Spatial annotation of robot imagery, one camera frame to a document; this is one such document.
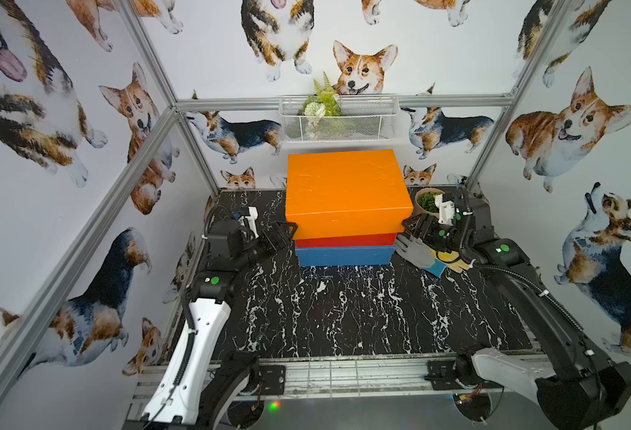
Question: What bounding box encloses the red shoebox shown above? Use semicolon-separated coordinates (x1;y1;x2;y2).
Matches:
295;233;397;248

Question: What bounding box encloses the blue shoebox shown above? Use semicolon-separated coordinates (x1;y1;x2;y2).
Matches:
296;245;395;267

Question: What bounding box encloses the orange shoebox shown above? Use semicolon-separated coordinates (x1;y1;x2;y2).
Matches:
285;150;413;240

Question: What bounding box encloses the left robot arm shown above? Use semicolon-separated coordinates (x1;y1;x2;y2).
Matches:
124;204;298;429

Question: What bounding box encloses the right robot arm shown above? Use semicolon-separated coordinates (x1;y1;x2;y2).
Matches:
401;187;631;429

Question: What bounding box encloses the beige flower pot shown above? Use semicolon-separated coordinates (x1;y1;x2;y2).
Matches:
413;187;444;218

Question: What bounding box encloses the grey work glove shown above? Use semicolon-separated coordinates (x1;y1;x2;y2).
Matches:
394;234;437;272

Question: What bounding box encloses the yellow work glove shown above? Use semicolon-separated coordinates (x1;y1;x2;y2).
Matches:
429;248;471;273

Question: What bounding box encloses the blue sponge under gloves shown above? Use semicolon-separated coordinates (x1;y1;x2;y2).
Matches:
425;261;446;278

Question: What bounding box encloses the green fern plant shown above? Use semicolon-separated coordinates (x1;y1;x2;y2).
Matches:
302;73;342;119

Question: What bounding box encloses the white wire mesh basket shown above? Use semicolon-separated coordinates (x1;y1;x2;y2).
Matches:
279;95;401;143

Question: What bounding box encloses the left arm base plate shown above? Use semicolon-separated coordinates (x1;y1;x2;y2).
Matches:
247;365;286;396

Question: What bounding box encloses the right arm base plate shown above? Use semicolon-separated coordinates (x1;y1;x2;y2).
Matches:
424;360;478;391

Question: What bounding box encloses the aluminium front rail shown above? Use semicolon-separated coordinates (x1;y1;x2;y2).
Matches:
126;353;542;404

